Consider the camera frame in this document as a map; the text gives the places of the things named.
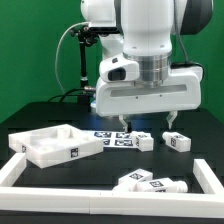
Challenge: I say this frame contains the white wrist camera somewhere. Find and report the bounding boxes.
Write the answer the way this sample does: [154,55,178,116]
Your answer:
[99,54,140,82]

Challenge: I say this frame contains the paper sheet with AprilTags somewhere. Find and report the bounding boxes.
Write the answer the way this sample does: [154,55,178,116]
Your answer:
[86,130,136,148]

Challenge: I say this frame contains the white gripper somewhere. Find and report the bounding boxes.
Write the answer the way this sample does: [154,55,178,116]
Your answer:
[96,66,203,132]

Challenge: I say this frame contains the white camera cable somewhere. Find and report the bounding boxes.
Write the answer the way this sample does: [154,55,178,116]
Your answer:
[54,21,90,96]

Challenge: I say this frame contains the white square tabletop part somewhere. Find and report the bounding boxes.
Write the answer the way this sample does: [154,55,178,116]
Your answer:
[8,124,103,168]

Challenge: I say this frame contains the white U-shaped obstacle fence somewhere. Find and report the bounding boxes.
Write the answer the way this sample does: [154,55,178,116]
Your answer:
[0,153,224,219]

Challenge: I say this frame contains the black camera on stand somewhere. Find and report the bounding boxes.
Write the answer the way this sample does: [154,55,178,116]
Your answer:
[60,23,119,105]

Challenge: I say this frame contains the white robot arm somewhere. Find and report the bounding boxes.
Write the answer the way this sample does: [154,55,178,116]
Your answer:
[81,0,213,129]

